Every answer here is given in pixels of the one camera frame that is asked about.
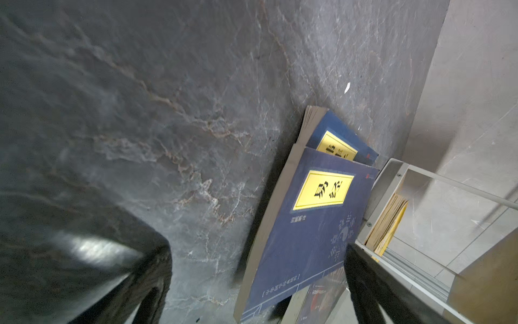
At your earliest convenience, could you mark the navy book yin-yang cover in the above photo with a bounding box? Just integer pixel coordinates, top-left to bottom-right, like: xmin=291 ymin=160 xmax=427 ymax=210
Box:
xmin=234 ymin=144 xmax=379 ymax=323

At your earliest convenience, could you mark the yellow cartoon cover book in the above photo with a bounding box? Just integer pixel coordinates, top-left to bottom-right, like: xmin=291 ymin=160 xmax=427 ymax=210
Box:
xmin=365 ymin=194 xmax=408 ymax=256

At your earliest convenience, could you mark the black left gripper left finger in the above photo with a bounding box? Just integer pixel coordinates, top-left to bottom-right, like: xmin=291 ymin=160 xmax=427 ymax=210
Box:
xmin=70 ymin=242 xmax=173 ymax=323

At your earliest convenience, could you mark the blue book yellow label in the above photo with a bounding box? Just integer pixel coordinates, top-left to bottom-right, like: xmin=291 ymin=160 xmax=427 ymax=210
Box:
xmin=297 ymin=105 xmax=379 ymax=166

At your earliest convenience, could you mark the dark portrait book left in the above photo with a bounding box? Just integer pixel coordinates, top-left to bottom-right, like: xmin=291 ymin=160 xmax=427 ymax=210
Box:
xmin=281 ymin=268 xmax=347 ymax=324

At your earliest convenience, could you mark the white metal wooden shelf rack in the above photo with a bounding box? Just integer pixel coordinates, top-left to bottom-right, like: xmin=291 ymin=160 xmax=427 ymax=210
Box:
xmin=353 ymin=157 xmax=518 ymax=324

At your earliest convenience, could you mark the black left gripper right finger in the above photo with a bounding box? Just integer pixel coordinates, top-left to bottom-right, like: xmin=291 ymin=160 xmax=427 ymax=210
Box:
xmin=344 ymin=244 xmax=445 ymax=323

